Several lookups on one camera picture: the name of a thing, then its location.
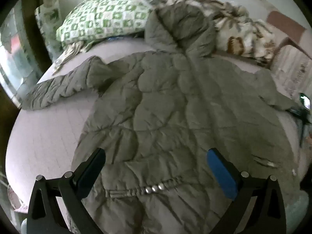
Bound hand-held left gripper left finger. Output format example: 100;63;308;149
26;148;106;234

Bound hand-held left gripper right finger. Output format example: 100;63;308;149
206;148;287;234

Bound olive green puffer jacket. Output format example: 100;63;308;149
21;5;305;234

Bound striped floral sofa cushion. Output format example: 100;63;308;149
270;39;312;97

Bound brown and pink headboard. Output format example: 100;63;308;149
267;11;307;43

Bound floral leaf print blanket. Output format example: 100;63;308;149
107;0;276;66

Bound green striped cloth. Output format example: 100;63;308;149
52;40;98;75

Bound window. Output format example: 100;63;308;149
0;5;32;108

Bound green checkered pillow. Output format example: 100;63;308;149
56;0;156;45

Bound white green leaf pillow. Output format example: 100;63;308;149
34;0;62;54

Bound dark wooden frame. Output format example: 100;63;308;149
21;0;50;65

